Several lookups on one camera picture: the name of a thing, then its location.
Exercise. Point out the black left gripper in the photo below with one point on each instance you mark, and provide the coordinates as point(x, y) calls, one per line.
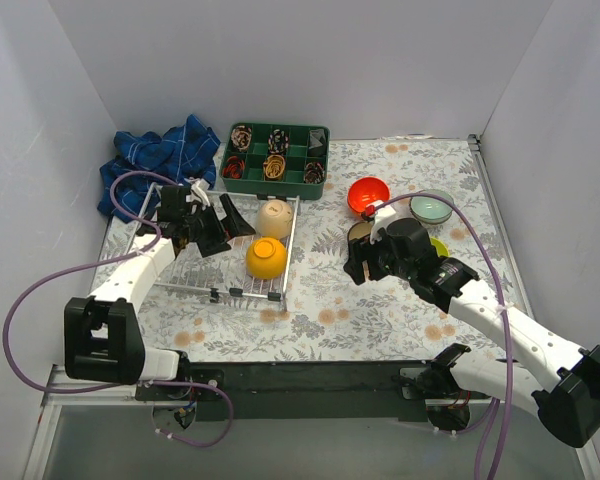
point(212, 228)

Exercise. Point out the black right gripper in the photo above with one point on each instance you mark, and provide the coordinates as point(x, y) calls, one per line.
point(363, 262)

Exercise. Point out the dark brown patterned bowl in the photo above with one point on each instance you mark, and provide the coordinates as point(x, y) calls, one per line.
point(358, 231)

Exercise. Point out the yellow bowl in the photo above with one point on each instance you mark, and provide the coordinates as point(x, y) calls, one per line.
point(266, 258)

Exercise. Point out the cream beige bowl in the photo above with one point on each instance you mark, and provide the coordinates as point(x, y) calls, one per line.
point(274, 219)

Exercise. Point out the orange bowl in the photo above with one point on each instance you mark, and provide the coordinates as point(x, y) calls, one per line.
point(365, 191)

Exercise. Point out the pale green white bowl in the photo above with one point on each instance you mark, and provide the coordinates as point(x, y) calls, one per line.
point(429, 210)

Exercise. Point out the lime green bowl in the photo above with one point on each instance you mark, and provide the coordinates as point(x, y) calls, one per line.
point(440, 248)

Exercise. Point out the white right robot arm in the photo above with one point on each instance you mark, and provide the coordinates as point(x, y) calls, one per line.
point(551, 377)

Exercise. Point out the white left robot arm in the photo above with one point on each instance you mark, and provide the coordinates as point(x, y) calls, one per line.
point(102, 338)

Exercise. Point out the red black rolled tie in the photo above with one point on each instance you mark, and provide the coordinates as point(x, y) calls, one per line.
point(234, 167)

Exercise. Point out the yellow rolled tie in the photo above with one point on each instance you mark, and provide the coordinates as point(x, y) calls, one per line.
point(274, 167)

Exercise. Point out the green compartment organizer box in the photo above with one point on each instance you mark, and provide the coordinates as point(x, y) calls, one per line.
point(292, 184)

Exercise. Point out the blue plaid cloth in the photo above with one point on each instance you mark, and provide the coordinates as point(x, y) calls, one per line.
point(182, 153)

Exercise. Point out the brown black rolled tie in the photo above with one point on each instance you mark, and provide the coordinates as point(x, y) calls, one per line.
point(314, 172)

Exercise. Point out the pink black rolled tie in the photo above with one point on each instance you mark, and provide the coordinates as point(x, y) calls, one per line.
point(241, 137)

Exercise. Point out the dark multicolour rolled tie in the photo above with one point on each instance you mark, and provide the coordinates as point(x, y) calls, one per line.
point(278, 142)

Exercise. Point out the black folded item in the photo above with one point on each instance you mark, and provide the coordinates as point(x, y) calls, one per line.
point(317, 142)

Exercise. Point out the metal wire dish rack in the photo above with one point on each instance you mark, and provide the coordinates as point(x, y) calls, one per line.
point(222, 278)

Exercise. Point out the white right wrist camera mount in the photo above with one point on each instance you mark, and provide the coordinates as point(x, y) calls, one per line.
point(378, 217)

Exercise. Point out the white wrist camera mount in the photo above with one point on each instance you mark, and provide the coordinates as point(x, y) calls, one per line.
point(378, 217)
point(198, 192)

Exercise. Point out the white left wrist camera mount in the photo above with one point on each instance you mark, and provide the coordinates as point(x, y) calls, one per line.
point(198, 192)

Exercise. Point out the aluminium frame rail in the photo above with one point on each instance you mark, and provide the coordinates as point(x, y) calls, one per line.
point(516, 279)

